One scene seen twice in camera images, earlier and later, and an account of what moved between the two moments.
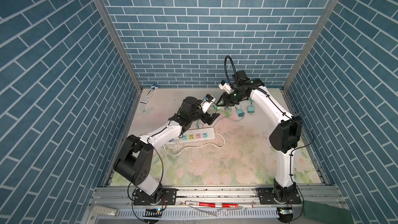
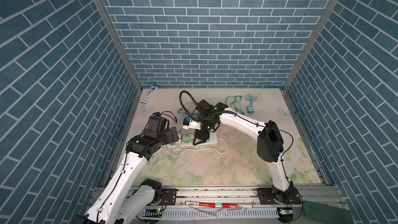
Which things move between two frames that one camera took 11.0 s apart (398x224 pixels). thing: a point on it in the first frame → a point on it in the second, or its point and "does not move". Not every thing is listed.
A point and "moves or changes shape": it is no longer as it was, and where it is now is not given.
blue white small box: [148, 95] does not move
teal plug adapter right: [251, 110] does not move
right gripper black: [225, 100] → [198, 134]
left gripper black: [211, 119] → [170, 138]
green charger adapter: [217, 108] moves or changes shape
